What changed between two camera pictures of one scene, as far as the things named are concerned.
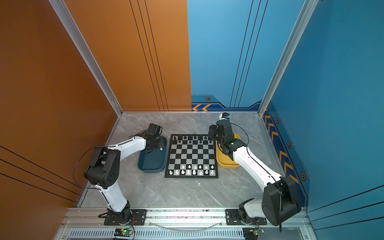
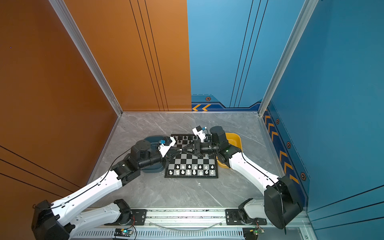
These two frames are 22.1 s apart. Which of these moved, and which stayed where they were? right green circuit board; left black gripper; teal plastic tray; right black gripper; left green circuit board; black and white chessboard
Moved: left black gripper; right black gripper
Stayed: teal plastic tray; right green circuit board; left green circuit board; black and white chessboard
